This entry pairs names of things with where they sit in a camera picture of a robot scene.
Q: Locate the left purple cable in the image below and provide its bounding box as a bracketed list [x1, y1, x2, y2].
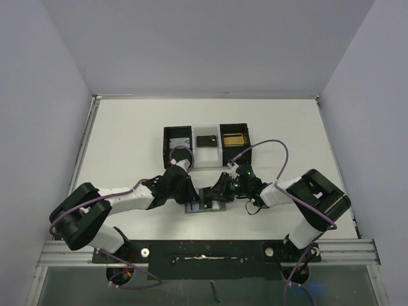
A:
[49, 145, 195, 290]

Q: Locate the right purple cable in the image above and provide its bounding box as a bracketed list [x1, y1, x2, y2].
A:
[231, 139, 339, 306]

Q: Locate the purple cable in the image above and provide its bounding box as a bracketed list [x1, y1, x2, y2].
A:
[49, 145, 195, 290]
[231, 139, 339, 306]

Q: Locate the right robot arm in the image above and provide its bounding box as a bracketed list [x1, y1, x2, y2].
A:
[201, 164, 351, 261]

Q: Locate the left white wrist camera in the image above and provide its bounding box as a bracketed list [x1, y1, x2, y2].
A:
[171, 159, 191, 173]

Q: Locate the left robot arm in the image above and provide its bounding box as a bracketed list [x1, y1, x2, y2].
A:
[49, 159, 199, 262]

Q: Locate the black loop cable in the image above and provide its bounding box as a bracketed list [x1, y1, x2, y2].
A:
[245, 197, 265, 216]

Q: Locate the gold card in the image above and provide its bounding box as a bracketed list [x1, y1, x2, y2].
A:
[223, 133, 246, 147]

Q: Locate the black card in tray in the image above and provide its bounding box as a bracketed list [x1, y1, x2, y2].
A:
[196, 135, 217, 148]

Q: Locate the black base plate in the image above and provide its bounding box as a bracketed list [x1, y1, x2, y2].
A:
[92, 238, 321, 282]

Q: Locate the black white sorting tray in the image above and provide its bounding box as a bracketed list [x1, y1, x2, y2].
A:
[163, 123, 251, 169]

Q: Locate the grey card holder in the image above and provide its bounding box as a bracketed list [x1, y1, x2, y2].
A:
[184, 187, 226, 214]

